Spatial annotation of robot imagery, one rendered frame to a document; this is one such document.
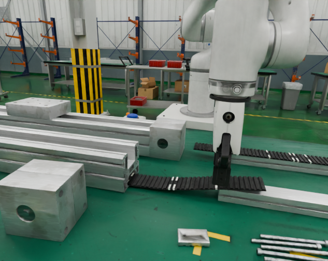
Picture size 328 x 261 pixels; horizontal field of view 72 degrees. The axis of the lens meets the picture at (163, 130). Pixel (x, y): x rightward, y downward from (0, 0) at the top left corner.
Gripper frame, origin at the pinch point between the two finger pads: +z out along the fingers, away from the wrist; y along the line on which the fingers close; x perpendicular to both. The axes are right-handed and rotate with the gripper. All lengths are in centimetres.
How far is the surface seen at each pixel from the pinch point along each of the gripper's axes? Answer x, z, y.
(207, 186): 2.3, 3.5, -1.6
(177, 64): 64, -8, 302
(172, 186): 9.9, 5.2, -1.3
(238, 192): -3.8, 3.8, -1.9
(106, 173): 23.7, 2.2, -4.9
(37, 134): 46.6, -1.7, 2.3
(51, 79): 448, 53, 502
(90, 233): 20.7, 6.5, -17.1
